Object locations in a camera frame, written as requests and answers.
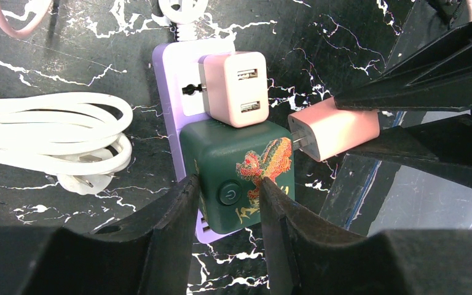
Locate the small pink adapter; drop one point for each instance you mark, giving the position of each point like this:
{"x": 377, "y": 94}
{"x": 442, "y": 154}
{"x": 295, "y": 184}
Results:
{"x": 234, "y": 87}

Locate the pink charger with cable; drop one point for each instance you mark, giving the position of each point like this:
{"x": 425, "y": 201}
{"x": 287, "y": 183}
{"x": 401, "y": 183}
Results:
{"x": 82, "y": 133}

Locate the green power adapter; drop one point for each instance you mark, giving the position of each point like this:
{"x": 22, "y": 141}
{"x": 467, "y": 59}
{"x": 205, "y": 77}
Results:
{"x": 231, "y": 163}

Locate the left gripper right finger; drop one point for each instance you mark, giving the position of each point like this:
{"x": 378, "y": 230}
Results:
{"x": 306, "y": 254}

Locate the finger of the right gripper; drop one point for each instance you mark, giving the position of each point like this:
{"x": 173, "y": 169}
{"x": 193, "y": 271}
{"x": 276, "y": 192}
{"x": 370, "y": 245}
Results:
{"x": 438, "y": 77}
{"x": 442, "y": 148}

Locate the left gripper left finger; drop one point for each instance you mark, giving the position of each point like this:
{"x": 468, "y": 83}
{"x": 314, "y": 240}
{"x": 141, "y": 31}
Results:
{"x": 148, "y": 252}

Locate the purple power strip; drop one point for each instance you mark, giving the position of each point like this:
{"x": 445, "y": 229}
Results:
{"x": 177, "y": 72}

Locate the white plug with cord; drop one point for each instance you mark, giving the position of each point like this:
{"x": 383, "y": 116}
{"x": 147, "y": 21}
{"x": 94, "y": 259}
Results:
{"x": 182, "y": 15}

